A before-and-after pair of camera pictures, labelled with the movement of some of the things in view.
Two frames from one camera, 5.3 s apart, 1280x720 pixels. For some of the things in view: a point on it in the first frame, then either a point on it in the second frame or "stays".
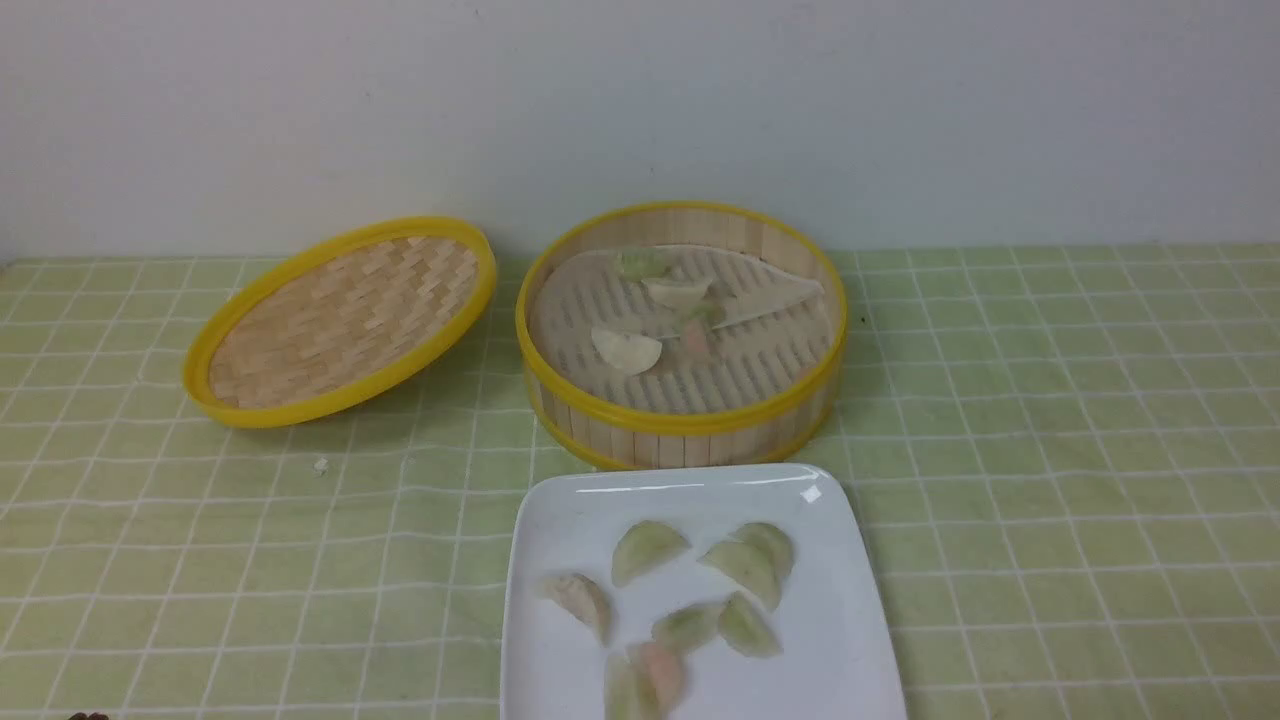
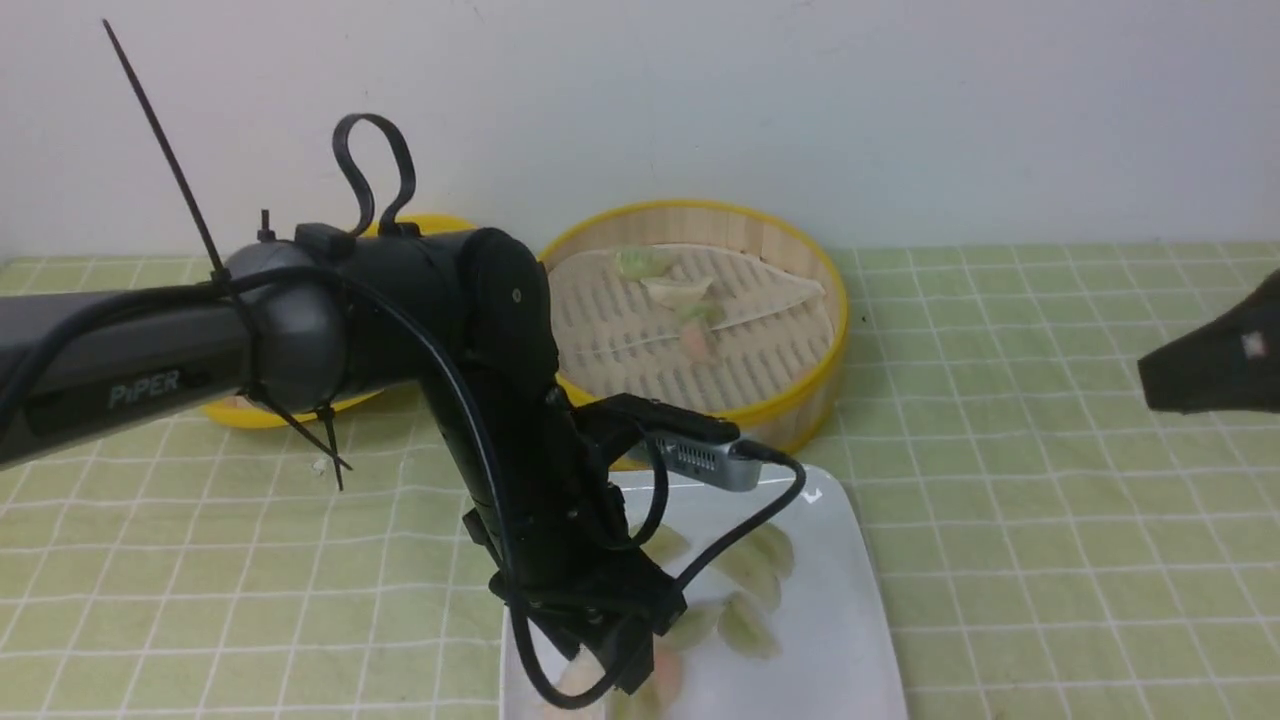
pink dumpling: (694, 341) stays
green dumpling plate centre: (688, 627) stays
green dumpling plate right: (743, 626) stays
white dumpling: (628, 352) → (582, 673)
